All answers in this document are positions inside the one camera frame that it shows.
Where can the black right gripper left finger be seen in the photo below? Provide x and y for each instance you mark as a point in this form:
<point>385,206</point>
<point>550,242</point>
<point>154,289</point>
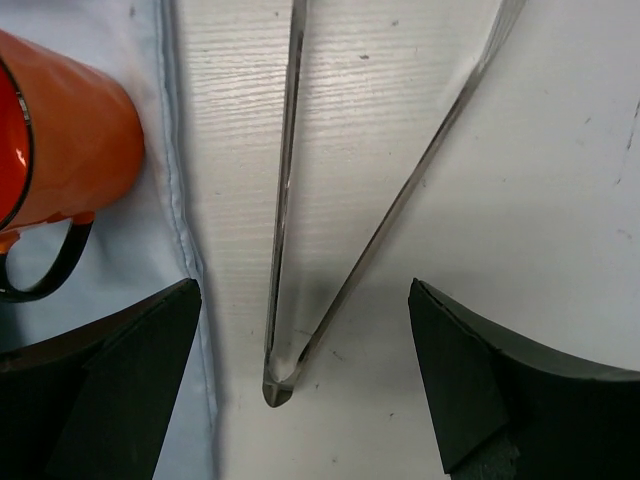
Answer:
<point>96,401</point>

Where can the orange enamel mug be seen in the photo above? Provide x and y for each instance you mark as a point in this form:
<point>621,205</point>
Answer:
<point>72,144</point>

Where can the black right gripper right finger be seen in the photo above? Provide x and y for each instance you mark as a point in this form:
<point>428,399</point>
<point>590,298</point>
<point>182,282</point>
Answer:
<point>504,406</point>

